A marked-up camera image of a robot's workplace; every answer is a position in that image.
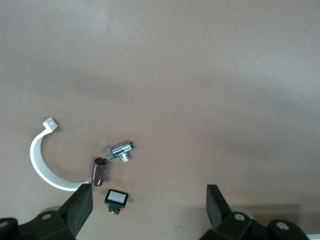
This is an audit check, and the brown table cover mat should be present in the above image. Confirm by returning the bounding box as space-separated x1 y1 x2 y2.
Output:
0 0 320 240

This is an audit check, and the white curved pipe clamp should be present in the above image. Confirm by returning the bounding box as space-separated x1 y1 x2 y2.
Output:
29 117 91 193

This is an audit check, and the dark brown cylindrical capacitor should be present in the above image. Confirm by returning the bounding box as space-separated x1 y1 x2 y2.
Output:
90 156 109 187

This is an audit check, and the chrome angle valve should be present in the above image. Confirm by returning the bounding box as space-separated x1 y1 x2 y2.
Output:
104 140 135 164

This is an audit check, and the white square push button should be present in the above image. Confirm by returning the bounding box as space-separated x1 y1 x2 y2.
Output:
103 189 130 215

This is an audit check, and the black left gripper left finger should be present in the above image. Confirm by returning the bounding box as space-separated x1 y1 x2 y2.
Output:
19 183 94 240

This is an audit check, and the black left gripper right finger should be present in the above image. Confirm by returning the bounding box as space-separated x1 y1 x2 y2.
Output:
199 184 268 240

